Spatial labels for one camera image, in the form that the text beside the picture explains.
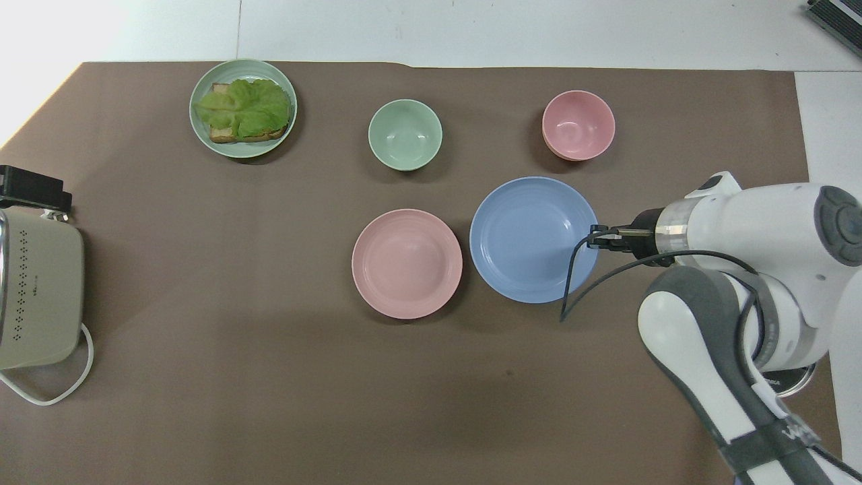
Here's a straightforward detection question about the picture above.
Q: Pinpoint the beige toaster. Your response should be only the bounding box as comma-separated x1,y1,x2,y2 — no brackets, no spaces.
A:
0,207,86,370

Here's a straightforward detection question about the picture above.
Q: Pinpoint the green lettuce leaf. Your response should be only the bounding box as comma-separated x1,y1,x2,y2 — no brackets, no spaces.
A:
195,78,292,139

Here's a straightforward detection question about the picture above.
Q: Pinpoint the blue plate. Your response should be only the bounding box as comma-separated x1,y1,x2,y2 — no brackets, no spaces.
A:
469,176,600,304

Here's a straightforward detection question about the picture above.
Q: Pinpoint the green bowl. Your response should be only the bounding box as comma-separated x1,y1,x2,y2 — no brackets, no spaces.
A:
368,99,444,172

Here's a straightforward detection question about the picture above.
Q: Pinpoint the green plate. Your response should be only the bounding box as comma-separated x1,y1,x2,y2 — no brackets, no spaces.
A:
189,59,298,159

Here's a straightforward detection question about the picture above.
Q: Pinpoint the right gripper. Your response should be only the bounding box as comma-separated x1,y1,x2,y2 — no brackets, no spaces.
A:
609,207,663,263

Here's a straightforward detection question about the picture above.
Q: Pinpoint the black cable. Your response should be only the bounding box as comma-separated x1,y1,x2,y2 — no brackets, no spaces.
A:
560,224,766,323

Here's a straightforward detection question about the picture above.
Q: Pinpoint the pink plate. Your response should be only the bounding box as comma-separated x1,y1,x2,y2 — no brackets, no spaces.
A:
352,208,464,320

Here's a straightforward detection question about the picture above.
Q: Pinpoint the pink bowl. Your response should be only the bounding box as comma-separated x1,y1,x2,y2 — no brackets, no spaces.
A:
541,90,616,162

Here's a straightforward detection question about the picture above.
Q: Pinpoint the toast slice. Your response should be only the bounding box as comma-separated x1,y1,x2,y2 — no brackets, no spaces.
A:
209,82,291,144

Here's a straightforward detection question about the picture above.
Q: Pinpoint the grey ribbed metal object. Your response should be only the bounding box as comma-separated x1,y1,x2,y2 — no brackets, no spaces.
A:
805,0,862,40

